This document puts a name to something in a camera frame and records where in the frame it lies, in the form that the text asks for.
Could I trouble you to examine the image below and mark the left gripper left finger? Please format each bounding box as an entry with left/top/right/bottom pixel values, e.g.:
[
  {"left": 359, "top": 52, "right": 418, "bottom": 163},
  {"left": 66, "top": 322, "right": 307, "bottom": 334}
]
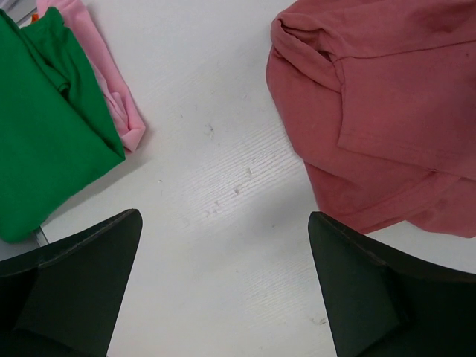
[{"left": 1, "top": 209, "right": 143, "bottom": 356}]

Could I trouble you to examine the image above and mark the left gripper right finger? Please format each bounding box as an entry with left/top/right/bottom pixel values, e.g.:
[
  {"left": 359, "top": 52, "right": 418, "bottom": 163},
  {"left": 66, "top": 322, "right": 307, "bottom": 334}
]
[{"left": 308, "top": 212, "right": 475, "bottom": 356}]

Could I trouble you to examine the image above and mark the red t shirt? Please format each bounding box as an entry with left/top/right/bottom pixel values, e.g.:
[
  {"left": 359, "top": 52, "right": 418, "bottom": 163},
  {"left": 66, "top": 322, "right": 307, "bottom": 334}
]
[{"left": 266, "top": 1, "right": 475, "bottom": 238}]

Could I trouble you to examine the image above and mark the green folded t shirt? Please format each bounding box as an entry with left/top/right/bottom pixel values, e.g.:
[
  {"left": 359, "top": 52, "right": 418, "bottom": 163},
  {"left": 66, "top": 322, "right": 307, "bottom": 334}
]
[{"left": 1, "top": 8, "right": 126, "bottom": 243}]

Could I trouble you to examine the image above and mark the pink folded t shirt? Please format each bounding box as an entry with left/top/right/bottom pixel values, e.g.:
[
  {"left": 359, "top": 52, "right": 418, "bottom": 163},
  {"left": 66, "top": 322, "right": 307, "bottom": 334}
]
[{"left": 36, "top": 0, "right": 146, "bottom": 152}]

